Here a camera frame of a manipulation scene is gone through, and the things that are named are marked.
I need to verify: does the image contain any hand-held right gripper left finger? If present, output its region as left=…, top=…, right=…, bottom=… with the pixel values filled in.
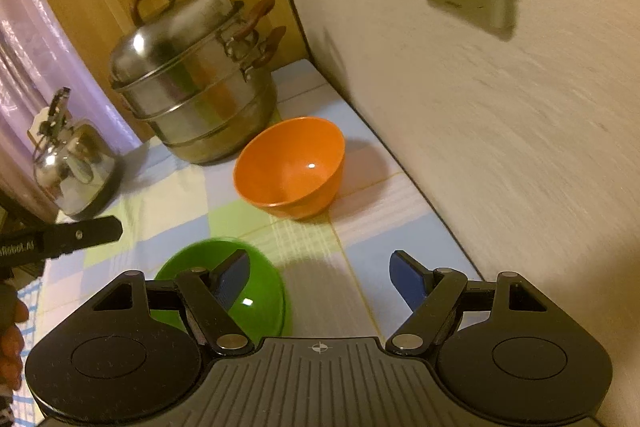
left=92, top=249, right=252, bottom=354

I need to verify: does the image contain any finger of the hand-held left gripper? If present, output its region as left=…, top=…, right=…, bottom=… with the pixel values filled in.
left=41, top=215, right=124, bottom=260

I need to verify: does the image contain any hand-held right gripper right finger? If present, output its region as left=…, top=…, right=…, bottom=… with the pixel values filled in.
left=385, top=249, right=548, bottom=354

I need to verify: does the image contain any green plastic bowl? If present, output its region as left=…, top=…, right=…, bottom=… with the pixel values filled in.
left=152, top=236, right=294, bottom=339

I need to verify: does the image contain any orange plastic bowl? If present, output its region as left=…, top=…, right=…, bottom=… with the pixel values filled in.
left=233, top=117, right=347, bottom=222

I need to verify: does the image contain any person's left hand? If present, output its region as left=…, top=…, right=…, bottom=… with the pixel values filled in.
left=0, top=282, right=31, bottom=392

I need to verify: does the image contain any blue checked cloth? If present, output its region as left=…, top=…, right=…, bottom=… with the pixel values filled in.
left=9, top=276, right=47, bottom=425

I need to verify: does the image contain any stainless steel kettle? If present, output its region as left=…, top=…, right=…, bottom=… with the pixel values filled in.
left=32, top=87, right=125, bottom=221

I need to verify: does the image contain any pastel checked tablecloth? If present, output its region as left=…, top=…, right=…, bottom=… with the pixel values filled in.
left=39, top=58, right=485, bottom=339

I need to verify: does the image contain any purple lace curtain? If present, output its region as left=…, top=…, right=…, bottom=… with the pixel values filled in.
left=0, top=0, right=142, bottom=219

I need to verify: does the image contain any stainless steel steamer pot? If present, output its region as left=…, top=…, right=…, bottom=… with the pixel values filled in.
left=108, top=0, right=288, bottom=166

